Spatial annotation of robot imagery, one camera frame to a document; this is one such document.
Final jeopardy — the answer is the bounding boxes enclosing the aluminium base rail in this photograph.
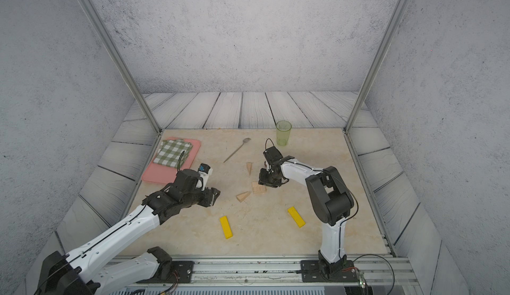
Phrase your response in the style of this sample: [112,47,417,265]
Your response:
[119,254,422,294]

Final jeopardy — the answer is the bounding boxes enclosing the black cable at base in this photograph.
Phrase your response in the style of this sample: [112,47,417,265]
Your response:
[352,254,395,295]

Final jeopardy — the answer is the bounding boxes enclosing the green translucent plastic cup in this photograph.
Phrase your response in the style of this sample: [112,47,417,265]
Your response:
[276,121,292,146]

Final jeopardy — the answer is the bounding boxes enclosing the yellow long block left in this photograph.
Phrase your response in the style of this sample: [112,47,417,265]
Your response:
[219,216,233,239]

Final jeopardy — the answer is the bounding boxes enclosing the left aluminium frame post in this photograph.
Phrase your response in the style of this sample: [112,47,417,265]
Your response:
[77,0,163,136]

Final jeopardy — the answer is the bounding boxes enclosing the green checked cloth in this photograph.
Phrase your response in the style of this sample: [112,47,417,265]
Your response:
[153,139,193,169]

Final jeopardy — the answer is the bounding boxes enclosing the pink cutting board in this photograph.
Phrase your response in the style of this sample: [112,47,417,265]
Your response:
[142,137,201,185]

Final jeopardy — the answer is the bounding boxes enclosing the wooden square block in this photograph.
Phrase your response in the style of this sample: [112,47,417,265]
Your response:
[252,182,267,195]

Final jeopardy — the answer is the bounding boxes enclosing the yellow long block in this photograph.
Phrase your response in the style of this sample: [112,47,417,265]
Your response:
[288,207,306,228]
[219,216,233,239]

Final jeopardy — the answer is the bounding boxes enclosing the yellow long block right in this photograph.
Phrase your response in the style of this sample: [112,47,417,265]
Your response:
[288,207,306,228]

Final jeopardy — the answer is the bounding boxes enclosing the aluminium frame post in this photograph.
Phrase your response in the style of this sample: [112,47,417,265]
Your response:
[77,0,163,136]
[344,0,410,134]

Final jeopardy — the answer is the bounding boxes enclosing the metal spoon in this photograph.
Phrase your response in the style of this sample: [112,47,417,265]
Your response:
[224,138,251,163]

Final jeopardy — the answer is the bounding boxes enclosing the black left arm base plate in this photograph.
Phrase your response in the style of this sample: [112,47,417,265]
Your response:
[145,260,195,284]

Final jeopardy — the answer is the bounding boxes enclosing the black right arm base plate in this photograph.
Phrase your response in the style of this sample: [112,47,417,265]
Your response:
[299,260,359,283]

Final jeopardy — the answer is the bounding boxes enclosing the right aluminium frame post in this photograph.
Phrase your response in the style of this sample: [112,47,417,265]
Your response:
[344,0,410,134]

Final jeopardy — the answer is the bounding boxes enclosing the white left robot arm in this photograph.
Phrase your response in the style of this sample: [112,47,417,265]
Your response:
[35,164,220,294]

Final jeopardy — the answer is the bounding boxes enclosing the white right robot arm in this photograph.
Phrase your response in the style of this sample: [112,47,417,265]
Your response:
[258,146,357,281]

